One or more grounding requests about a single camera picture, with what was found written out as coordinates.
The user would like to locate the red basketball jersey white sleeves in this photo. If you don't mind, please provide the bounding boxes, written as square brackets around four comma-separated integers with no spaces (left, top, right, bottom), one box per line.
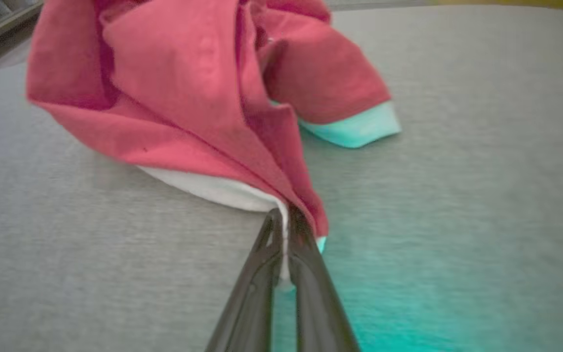
[26,0,403,293]

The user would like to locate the grey sofa seat cushion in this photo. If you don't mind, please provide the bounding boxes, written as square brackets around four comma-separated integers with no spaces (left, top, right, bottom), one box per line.
[0,5,563,352]

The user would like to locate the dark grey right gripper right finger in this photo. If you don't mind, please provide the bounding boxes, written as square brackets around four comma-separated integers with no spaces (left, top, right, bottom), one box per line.
[288,209,361,352]

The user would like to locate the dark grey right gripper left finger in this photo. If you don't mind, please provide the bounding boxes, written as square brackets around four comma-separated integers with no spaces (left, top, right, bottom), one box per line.
[206,209,284,352]

